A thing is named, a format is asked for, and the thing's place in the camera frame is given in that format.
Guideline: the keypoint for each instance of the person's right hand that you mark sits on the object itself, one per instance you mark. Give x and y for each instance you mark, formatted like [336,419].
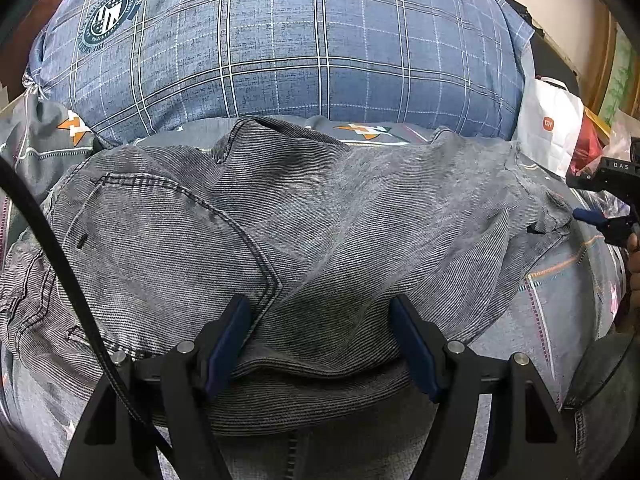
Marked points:
[633,267]

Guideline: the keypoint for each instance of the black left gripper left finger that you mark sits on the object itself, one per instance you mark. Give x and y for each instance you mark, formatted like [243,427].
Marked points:
[179,387]

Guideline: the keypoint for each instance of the grey patterned bed sheet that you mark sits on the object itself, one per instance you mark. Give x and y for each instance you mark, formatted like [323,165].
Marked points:
[565,301]

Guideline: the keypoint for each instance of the brown wooden headboard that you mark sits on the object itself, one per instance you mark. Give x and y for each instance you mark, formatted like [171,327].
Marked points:
[14,54]

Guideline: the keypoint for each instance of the blue plaid pillow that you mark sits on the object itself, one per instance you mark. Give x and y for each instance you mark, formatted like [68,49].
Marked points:
[133,68]

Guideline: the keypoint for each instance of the white paper shopping bag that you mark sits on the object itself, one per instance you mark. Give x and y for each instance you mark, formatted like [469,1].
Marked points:
[549,124]

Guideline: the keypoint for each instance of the grey denim pants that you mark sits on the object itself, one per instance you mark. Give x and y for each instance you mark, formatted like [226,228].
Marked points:
[319,236]

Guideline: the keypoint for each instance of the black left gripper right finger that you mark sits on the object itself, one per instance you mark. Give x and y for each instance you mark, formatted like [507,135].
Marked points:
[526,438]

